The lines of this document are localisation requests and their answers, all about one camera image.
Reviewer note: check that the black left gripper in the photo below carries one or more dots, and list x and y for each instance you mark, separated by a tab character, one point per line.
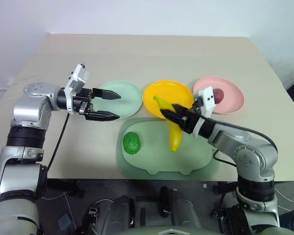
84	101

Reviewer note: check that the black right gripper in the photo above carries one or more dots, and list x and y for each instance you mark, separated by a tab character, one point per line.
191	120

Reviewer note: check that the yellow toy banana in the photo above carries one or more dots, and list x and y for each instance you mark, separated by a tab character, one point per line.
175	139

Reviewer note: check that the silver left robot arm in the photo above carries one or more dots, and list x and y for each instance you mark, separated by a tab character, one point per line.
27	110

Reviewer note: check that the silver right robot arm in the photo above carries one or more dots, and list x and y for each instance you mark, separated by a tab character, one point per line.
247	151

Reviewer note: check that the yellow plate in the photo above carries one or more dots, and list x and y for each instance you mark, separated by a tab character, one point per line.
171	90

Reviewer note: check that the pale green plate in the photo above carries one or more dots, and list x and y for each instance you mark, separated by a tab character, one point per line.
129	98

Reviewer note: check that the pink plate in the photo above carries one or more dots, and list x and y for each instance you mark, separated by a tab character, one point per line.
232	98

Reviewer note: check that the dark red toy plum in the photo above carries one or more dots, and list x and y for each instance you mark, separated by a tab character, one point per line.
218	96

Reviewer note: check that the green toy avocado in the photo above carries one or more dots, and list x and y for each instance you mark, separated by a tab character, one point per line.
131	143

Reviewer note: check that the pale green tray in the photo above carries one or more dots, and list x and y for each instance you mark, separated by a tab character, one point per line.
152	157

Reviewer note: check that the dark grey rounded shape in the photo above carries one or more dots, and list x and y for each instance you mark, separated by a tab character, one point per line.
186	210
120	213

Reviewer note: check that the small black floor device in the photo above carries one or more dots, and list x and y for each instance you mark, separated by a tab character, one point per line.
93	215

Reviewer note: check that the grey square floor pad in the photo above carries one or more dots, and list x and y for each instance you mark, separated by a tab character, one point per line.
65	221

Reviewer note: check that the blue cloth object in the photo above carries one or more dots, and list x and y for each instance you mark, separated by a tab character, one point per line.
292	221

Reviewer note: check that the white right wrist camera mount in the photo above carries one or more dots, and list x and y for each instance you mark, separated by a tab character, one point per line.
208	100

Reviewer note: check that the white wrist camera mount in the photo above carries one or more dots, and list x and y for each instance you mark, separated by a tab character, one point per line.
79	77
208	100

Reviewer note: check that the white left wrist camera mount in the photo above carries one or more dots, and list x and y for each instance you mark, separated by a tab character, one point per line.
79	77

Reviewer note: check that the black rounded post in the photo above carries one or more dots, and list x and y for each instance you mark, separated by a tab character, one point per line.
164	200

